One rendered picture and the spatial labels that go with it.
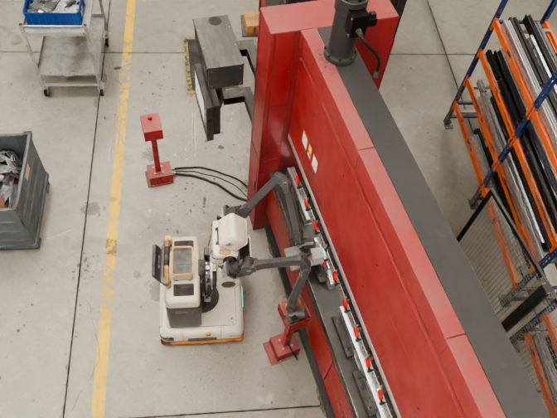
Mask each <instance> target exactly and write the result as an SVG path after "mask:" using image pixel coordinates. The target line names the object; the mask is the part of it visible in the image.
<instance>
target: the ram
mask: <svg viewBox="0 0 557 418"><path fill-rule="evenodd" d="M303 130H304V131H305V134H306V135H307V138H308V142H307V147H306V149H305V147H304V145H303V141H302V139H303ZM288 133H289V136H290V138H291V140H292V142H293V146H294V148H295V150H296V153H297V155H298V158H299V161H300V163H301V165H302V167H303V171H304V173H305V176H306V178H307V180H308V184H309V186H310V188H311V190H312V194H313V196H314V198H315V201H316V203H317V206H318V209H319V211H320V213H321V216H322V219H323V221H324V224H325V226H326V228H327V232H328V234H329V236H330V238H331V241H332V244H333V246H334V249H335V251H336V253H337V257H338V259H339V261H340V264H341V267H342V269H343V272H344V274H345V276H346V280H347V282H348V284H349V286H350V289H351V292H352V294H353V297H354V299H355V301H356V305H357V308H358V309H359V312H360V314H361V317H362V320H363V322H364V324H365V326H366V330H367V332H368V334H369V337H370V339H371V342H372V345H373V348H374V349H375V353H376V356H377V357H378V360H379V362H380V365H381V368H382V370H383V373H384V374H385V378H386V381H387V382H388V385H389V388H390V391H391V393H392V396H393V397H394V400H395V404H396V405H397V408H398V410H399V413H400V416H401V418H467V417H466V416H465V413H464V411H463V409H462V407H461V404H460V402H459V400H458V398H457V395H456V393H455V391H454V389H453V386H452V384H451V382H450V381H449V378H448V375H447V373H446V372H445V369H444V367H443V364H442V363H441V360H440V358H439V356H438V354H437V352H436V350H435V348H434V345H433V342H432V340H431V338H430V336H429V333H428V331H427V329H426V327H425V326H424V322H423V320H422V319H421V317H420V314H419V311H418V310H417V307H416V305H415V303H414V301H413V298H412V296H411V294H410V292H409V289H408V287H407V285H406V283H405V282H404V278H403V276H402V274H401V273H400V269H399V267H398V265H397V263H396V261H395V258H394V256H393V254H392V252H391V250H390V248H389V245H388V243H387V241H386V239H385V236H384V234H383V232H382V230H381V228H380V225H379V223H378V221H377V220H376V217H375V214H374V212H373V210H372V208H371V205H370V203H369V201H368V199H367V197H366V195H365V192H364V190H363V188H362V186H361V183H360V181H359V179H358V177H357V175H356V172H355V170H354V168H353V167H352V165H351V161H350V159H349V157H348V155H347V153H346V150H345V148H344V146H343V144H342V142H341V139H340V137H339V135H338V133H337V130H336V128H335V126H334V124H333V122H332V119H331V117H330V115H329V113H328V111H327V108H326V106H325V104H324V102H323V100H322V97H321V95H320V93H319V91H318V89H317V86H316V84H315V82H314V80H313V78H312V75H311V73H310V71H309V69H308V66H307V64H306V62H305V60H304V58H303V57H300V60H299V66H298V76H297V82H296V87H295V93H294V99H293V109H292V115H291V120H290V126H289V132H288ZM288 141H289V142H290V139H289V137H288ZM309 144H310V145H311V148H312V152H311V155H310V159H309V157H308V152H309V151H308V148H309ZM290 145H291V147H292V150H293V146H292V144H291V142H290ZM293 153H294V155H295V158H296V159H297V157H296V154H295V152H294V150H293ZM309 154H310V153H309ZM313 154H314V155H315V158H316V160H317V163H318V165H317V171H316V173H315V172H314V169H313V167H312V158H313ZM297 162H298V159H297ZM298 166H299V168H300V170H301V173H302V175H303V171H302V169H301V167H300V165H299V162H298ZM303 178H304V181H305V183H306V185H307V182H306V179H305V177H304V175H303ZM307 188H308V185H307ZM308 191H309V193H310V190H309V188H308ZM312 194H311V193H310V196H311V198H312ZM312 201H313V204H314V206H315V208H316V211H317V214H318V216H319V213H318V210H317V207H316V205H315V202H314V200H313V198H312ZM319 219H320V221H321V223H322V220H321V217H320V216H319ZM322 227H323V229H324V231H325V234H326V236H327V233H326V230H325V228H324V225H323V224H322ZM327 239H328V242H329V244H330V247H331V248H332V245H331V243H330V241H329V238H328V236H327ZM332 252H333V254H334V257H335V259H336V262H337V265H338V267H339V270H340V271H341V268H340V265H339V264H338V261H337V258H336V256H335V253H334V251H333V249H332ZM341 275H342V278H343V279H344V276H343V274H342V272H341ZM344 282H345V285H346V288H347V290H348V293H349V295H350V297H351V293H350V291H349V289H348V287H347V284H346V281H345V279H344ZM351 301H352V303H353V305H354V308H355V310H356V306H355V304H354V301H353V299H352V297H351ZM356 313H357V316H358V318H359V320H360V322H361V319H360V316H359V314H358V312H357V310H356ZM361 326H362V328H363V331H364V333H365V336H366V339H367V341H368V343H369V345H370V348H371V351H372V354H373V356H374V359H375V362H376V364H377V367H378V368H379V371H380V374H381V377H382V379H383V382H384V384H385V387H386V390H387V391H388V394H389V396H390V393H389V390H388V387H387V385H386V383H385V379H384V378H383V375H382V373H381V370H380V367H379V365H378V362H377V360H376V358H375V354H374V352H373V350H372V347H371V344H370V342H369V339H368V337H367V335H366V331H365V329H364V327H363V324H362V322H361ZM390 400H391V402H392V405H393V407H394V409H395V405H394V402H393V401H392V398H391V396H390ZM395 413H396V415H397V417H398V418H399V415H398V413H397V410H396V409H395Z"/></svg>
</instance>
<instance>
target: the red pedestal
mask: <svg viewBox="0 0 557 418"><path fill-rule="evenodd" d="M140 120H141V125H142V129H143V136H144V139H145V142H147V141H151V145H152V150H153V159H154V164H149V165H147V169H148V170H147V171H145V175H146V179H147V183H148V187H158V186H162V185H167V184H171V183H174V181H173V174H172V168H171V164H170V161H167V162H162V163H160V159H159V154H158V148H157V140H158V139H163V132H162V126H161V122H160V119H159V115H158V113H155V114H145V115H140Z"/></svg>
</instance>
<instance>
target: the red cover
mask: <svg viewBox="0 0 557 418"><path fill-rule="evenodd" d="M324 46H325V45H324V43H323V41H322V38H321V37H320V35H319V32H318V30H317V28H313V29H307V30H301V35H300V41H299V50H300V51H301V53H302V55H303V58H304V60H305V62H306V64H307V66H308V69H309V71H310V73H311V75H312V78H313V80H314V82H315V84H316V86H317V89H318V91H319V93H320V95H321V97H322V100H323V102H324V104H325V106H326V108H327V111H328V113H329V115H330V117H331V119H332V122H333V124H334V126H335V128H336V130H337V133H338V135H339V137H340V139H341V142H342V144H343V146H344V148H345V150H346V153H347V155H348V157H349V159H350V161H351V165H352V167H353V168H354V170H355V172H356V175H357V177H358V179H359V181H360V183H361V186H362V188H363V190H364V192H365V195H366V197H367V199H368V201H369V203H370V205H371V208H372V210H373V212H374V214H375V217H376V220H377V221H378V223H379V225H380V228H381V230H382V232H383V234H384V236H385V239H386V241H387V243H388V245H389V248H390V250H391V252H392V254H393V256H394V258H395V261H396V263H397V265H398V267H399V269H400V273H401V274H402V276H403V278H404V282H405V283H406V285H407V287H408V289H409V292H410V294H411V296H412V298H413V301H414V303H415V305H416V307H417V310H418V311H419V314H420V317H421V319H422V320H423V322H424V326H425V327H426V329H427V331H428V333H429V336H430V338H431V340H432V342H433V345H434V348H435V350H436V352H437V354H438V356H439V358H440V360H441V363H442V364H443V367H444V369H445V372H446V373H447V375H448V378H449V381H450V382H451V384H452V386H453V389H454V391H455V393H456V395H457V398H458V400H459V402H460V404H461V407H462V409H463V411H464V413H465V416H466V417H467V418H506V416H505V414H504V412H503V410H502V408H501V405H500V403H499V401H498V400H497V398H496V395H495V393H494V391H493V390H492V387H491V385H490V383H489V381H488V380H487V377H486V375H485V372H484V371H483V369H482V366H481V364H480V362H479V361H478V359H477V356H476V354H475V352H474V351H473V349H472V346H471V344H470V342H469V341H468V338H467V335H466V334H465V332H464V330H463V327H462V325H461V324H460V322H459V320H458V317H457V315H456V314H455V312H454V310H453V307H452V305H451V303H450V301H449V299H448V296H447V295H446V293H445V291H444V289H443V286H442V285H441V283H440V281H439V279H438V276H437V275H436V273H435V270H434V268H433V266H432V264H431V262H430V260H429V258H428V256H427V254H426V252H425V250H424V248H423V246H422V244H421V242H420V240H419V237H418V235H417V233H416V231H415V229H414V227H413V225H412V223H411V221H410V219H409V217H408V215H407V213H406V211H405V209H404V207H403V205H402V202H401V200H400V198H399V196H398V194H397V192H396V190H395V188H394V186H393V184H392V182H391V180H390V178H389V176H388V174H387V172H386V170H385V167H384V165H383V163H382V162H381V160H380V157H379V155H378V153H377V152H376V150H375V148H374V145H373V143H372V142H371V139H370V137H369V134H368V133H367V131H366V128H365V126H364V124H363V123H362V121H361V118H360V116H359V114H358V113H357V111H356V108H355V106H354V104H353V103H352V100H351V97H350V96H349V94H348V92H347V90H346V87H345V86H344V84H343V82H342V80H341V77H340V76H339V74H338V72H337V69H336V67H335V65H333V64H332V63H330V62H328V61H327V60H326V59H325V57H324V55H323V49H324Z"/></svg>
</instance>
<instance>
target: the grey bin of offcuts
mask: <svg viewBox="0 0 557 418"><path fill-rule="evenodd" d="M48 180H49V174H48V172H46V170H45V169H44V167H43V164H42V162H41V159H40V157H39V155H38V152H37V151H36V147H35V145H34V143H33V141H32V132H31V131H23V133H19V134H0V250H33V249H40V246H41V238H40V231H41V222H42V217H43V211H44V206H45V200H46V194H47V193H49V188H50V183H49V181H48Z"/></svg>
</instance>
